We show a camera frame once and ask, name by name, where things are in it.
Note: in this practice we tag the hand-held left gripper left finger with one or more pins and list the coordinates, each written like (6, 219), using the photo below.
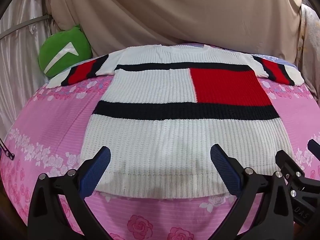
(97, 172)

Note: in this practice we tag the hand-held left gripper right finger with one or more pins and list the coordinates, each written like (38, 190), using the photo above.
(225, 172)

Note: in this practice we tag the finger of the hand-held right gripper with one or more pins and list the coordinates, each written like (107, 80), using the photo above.
(287, 161)
(314, 147)

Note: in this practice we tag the white red navy knit sweater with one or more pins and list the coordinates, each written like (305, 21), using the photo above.
(160, 120)

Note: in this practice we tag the pink floral bedsheet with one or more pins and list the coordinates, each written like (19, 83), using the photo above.
(60, 122)

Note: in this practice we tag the black metal clip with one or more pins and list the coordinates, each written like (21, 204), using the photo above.
(7, 151)

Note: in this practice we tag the cream floral curtain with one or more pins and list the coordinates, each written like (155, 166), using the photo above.
(310, 37)

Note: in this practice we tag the green round pillow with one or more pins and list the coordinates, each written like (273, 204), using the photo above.
(63, 52)

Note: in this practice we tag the white satin curtain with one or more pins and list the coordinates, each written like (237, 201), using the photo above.
(20, 62)

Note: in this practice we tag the beige draped cloth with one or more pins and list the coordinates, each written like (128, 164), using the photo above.
(175, 12)

